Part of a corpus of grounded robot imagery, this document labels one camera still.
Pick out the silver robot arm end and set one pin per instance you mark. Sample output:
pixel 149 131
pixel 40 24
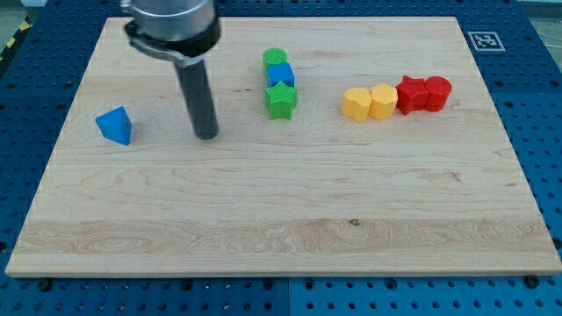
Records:
pixel 179 31

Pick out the yellow heart block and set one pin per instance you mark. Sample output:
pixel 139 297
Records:
pixel 356 103

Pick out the green star block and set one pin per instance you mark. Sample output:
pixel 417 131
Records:
pixel 281 100

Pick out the light wooden board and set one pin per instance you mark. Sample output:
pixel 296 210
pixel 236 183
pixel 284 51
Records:
pixel 419 195

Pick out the blue cube block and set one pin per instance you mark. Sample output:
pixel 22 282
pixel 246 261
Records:
pixel 280 73

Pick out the green cylinder block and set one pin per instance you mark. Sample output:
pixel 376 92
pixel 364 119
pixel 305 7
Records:
pixel 275 58

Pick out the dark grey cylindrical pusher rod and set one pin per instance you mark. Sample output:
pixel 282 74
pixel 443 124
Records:
pixel 198 99

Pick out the yellow hexagon block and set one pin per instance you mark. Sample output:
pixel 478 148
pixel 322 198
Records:
pixel 384 98

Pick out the red star block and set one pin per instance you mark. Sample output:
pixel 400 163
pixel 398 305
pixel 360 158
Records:
pixel 412 94

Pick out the blue triangle block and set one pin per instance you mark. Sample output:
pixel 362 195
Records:
pixel 115 125

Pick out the red cylinder block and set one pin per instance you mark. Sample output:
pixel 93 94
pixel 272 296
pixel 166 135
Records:
pixel 439 89

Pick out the white fiducial marker tag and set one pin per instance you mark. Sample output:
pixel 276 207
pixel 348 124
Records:
pixel 486 41

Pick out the black bolt front left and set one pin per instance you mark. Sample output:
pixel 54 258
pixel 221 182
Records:
pixel 44 284

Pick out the black bolt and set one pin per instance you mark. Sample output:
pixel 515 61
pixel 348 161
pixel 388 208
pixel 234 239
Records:
pixel 532 281
pixel 44 284

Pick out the black bolt front right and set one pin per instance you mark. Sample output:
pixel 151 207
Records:
pixel 532 281

